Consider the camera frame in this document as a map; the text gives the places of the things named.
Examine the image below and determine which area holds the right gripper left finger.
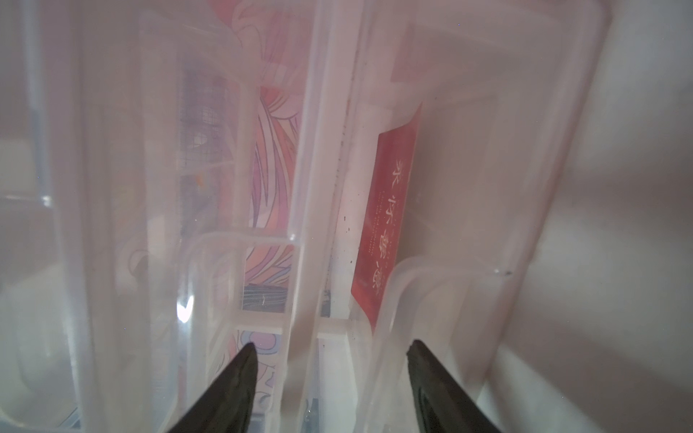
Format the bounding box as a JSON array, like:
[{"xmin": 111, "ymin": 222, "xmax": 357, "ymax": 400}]
[{"xmin": 169, "ymin": 343, "xmax": 258, "ymax": 433}]

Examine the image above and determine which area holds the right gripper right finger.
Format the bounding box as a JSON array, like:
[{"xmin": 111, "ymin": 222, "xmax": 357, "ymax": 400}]
[{"xmin": 407, "ymin": 340, "xmax": 501, "ymax": 433}]

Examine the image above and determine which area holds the clear plastic drawer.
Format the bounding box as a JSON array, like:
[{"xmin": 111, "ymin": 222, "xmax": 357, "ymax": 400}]
[
  {"xmin": 328, "ymin": 1, "xmax": 609, "ymax": 432},
  {"xmin": 1, "ymin": 1, "xmax": 332, "ymax": 432}
]

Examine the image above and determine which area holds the white plastic drawer organizer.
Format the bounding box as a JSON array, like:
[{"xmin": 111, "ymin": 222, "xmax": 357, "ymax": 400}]
[{"xmin": 270, "ymin": 1, "xmax": 373, "ymax": 432}]

